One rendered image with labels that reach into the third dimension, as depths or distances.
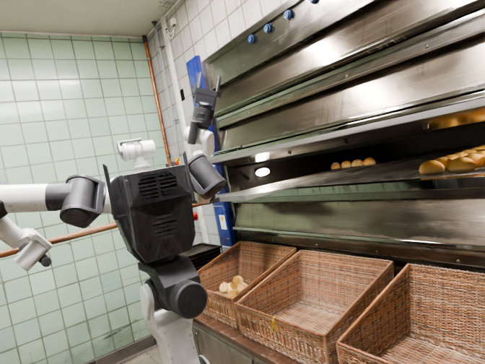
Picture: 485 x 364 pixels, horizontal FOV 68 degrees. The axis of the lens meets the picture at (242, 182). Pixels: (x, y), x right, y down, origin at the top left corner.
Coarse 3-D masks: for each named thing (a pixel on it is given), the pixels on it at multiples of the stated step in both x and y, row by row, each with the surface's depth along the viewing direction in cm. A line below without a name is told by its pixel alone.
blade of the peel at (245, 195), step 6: (294, 186) 204; (234, 192) 244; (240, 192) 235; (246, 192) 227; (252, 192) 219; (258, 192) 211; (264, 192) 190; (270, 192) 192; (222, 198) 202; (228, 198) 197; (234, 198) 192; (240, 198) 187; (246, 198) 183; (252, 198) 185
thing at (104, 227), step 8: (112, 224) 171; (80, 232) 164; (88, 232) 165; (96, 232) 167; (48, 240) 156; (56, 240) 158; (64, 240) 160; (8, 248) 149; (16, 248) 149; (0, 256) 146
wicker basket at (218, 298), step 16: (224, 256) 237; (240, 256) 242; (256, 256) 229; (272, 256) 217; (288, 256) 197; (208, 272) 230; (224, 272) 236; (240, 272) 241; (256, 272) 228; (208, 288) 229; (208, 304) 197; (224, 304) 182; (256, 304) 183; (272, 304) 189; (224, 320) 184
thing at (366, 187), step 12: (396, 180) 151; (408, 180) 144; (420, 180) 138; (432, 180) 134; (444, 180) 130; (456, 180) 127; (468, 180) 124; (480, 180) 121; (276, 192) 209; (288, 192) 201; (300, 192) 193; (312, 192) 186; (324, 192) 179; (336, 192) 172; (348, 192) 167; (360, 192) 161; (372, 192) 156
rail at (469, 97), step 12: (468, 96) 107; (480, 96) 104; (420, 108) 119; (432, 108) 115; (372, 120) 134; (384, 120) 130; (312, 132) 160; (324, 132) 153; (264, 144) 188; (276, 144) 180; (216, 156) 229
